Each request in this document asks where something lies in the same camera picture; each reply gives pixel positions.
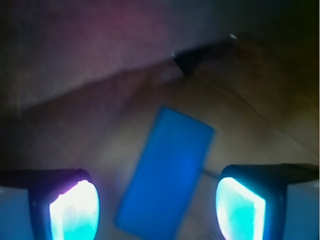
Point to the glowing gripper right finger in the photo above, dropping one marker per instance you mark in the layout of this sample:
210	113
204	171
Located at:
269	202

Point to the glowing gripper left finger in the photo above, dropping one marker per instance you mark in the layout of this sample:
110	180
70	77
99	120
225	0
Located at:
54	204

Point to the blue wooden block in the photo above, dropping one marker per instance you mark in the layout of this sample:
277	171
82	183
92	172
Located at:
166	176

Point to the brown paper bag tray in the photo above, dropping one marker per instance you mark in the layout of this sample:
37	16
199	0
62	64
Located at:
81	82

